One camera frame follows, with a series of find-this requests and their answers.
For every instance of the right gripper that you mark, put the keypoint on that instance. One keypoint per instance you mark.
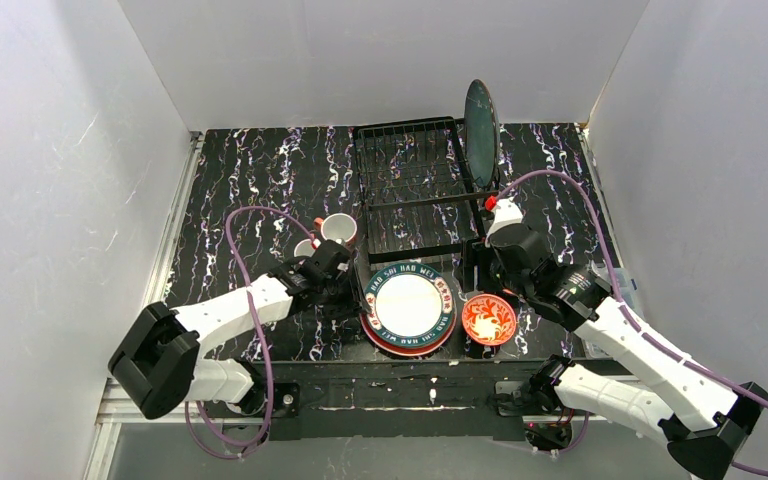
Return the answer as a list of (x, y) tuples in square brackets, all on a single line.
[(480, 263)]

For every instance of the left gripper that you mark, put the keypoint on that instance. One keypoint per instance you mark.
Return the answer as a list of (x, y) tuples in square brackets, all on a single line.
[(349, 285)]

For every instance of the green rim lettered plate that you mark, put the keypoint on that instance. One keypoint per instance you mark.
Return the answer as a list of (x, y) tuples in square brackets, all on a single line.
[(412, 304)]

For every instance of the black wire dish rack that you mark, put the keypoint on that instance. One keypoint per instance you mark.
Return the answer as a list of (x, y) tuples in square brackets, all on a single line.
[(418, 196)]

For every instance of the dark blue glazed plate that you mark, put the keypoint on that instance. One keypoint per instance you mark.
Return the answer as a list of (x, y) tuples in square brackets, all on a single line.
[(482, 132)]

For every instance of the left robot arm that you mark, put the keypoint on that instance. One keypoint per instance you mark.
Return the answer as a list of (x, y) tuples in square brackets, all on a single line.
[(163, 360)]

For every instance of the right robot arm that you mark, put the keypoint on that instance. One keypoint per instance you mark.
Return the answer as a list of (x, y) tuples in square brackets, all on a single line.
[(702, 423)]

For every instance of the large brown mug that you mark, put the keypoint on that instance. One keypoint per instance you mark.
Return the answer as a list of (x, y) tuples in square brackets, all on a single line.
[(336, 234)]

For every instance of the small brown cup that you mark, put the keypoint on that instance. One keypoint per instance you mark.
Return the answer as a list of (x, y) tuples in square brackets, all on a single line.
[(306, 248)]

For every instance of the orange floral pattern bowl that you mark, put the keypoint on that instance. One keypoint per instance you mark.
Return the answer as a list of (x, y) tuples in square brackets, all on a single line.
[(489, 320)]

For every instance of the red teal floral plate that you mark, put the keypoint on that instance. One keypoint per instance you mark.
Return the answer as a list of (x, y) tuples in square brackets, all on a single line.
[(403, 351)]

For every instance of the clear plastic box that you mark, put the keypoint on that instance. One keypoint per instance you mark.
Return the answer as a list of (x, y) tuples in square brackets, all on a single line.
[(628, 290)]

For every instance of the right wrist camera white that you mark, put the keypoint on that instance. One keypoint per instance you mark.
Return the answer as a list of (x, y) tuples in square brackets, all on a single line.
[(504, 212)]

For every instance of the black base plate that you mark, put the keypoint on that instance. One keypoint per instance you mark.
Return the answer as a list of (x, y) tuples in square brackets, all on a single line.
[(428, 398)]

